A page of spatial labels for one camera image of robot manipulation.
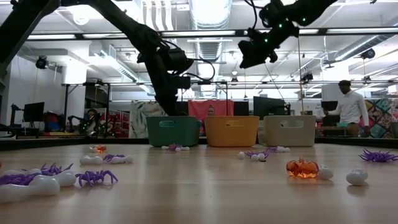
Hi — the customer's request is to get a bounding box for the black spot lamp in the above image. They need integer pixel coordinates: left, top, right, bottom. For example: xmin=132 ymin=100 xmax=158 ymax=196
xmin=360 ymin=48 xmax=376 ymax=60
xmin=35 ymin=55 xmax=50 ymax=70

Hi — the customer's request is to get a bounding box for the black monitor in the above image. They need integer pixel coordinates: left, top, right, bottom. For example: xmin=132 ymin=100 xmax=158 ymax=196
xmin=22 ymin=101 xmax=45 ymax=123
xmin=233 ymin=101 xmax=250 ymax=117
xmin=320 ymin=100 xmax=339 ymax=112
xmin=252 ymin=96 xmax=286 ymax=121

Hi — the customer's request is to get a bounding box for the leaf print cloth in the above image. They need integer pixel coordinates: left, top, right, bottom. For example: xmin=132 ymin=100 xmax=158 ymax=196
xmin=129 ymin=101 xmax=167 ymax=139

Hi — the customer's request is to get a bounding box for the black aluminium table frame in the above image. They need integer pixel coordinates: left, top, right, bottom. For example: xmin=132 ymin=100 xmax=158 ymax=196
xmin=0 ymin=136 xmax=398 ymax=152

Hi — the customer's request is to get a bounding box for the red storage shelf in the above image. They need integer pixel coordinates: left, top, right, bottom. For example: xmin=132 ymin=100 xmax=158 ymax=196
xmin=105 ymin=110 xmax=131 ymax=139

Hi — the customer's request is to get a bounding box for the teal plastic bin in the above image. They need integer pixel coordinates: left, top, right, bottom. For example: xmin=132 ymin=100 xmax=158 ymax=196
xmin=145 ymin=116 xmax=202 ymax=147

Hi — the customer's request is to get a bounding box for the red cloth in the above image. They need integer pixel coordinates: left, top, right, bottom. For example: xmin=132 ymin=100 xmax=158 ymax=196
xmin=188 ymin=99 xmax=235 ymax=121

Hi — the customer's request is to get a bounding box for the colourful patchwork quilt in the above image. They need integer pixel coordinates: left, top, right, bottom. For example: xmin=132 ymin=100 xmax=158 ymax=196
xmin=360 ymin=98 xmax=398 ymax=139

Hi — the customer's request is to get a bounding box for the yellow-orange plastic bin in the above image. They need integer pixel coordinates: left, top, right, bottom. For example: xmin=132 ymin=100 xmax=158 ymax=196
xmin=204 ymin=115 xmax=260 ymax=147

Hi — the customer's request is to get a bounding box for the black overhead frame beam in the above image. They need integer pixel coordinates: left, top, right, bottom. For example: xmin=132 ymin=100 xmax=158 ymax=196
xmin=0 ymin=27 xmax=398 ymax=40

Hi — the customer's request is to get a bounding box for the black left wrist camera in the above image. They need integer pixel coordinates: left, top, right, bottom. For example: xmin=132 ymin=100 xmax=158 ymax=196
xmin=177 ymin=75 xmax=192 ymax=90

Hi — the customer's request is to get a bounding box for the black metal rack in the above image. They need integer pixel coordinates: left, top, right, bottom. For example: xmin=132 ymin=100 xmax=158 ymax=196
xmin=61 ymin=81 xmax=112 ymax=138

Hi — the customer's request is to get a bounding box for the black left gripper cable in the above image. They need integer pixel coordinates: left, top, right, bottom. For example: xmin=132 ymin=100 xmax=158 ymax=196
xmin=161 ymin=39 xmax=216 ymax=82

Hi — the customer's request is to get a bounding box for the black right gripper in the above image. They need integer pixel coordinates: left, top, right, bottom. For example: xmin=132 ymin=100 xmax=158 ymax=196
xmin=238 ymin=26 xmax=280 ymax=69

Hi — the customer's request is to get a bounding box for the light grey plastic bin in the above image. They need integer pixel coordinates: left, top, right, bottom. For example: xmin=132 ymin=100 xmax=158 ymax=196
xmin=259 ymin=115 xmax=317 ymax=147

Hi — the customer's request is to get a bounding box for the silver ventilation duct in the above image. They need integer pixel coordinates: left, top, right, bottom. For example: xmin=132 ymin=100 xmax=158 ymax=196
xmin=334 ymin=34 xmax=398 ymax=62
xmin=189 ymin=0 xmax=233 ymax=100

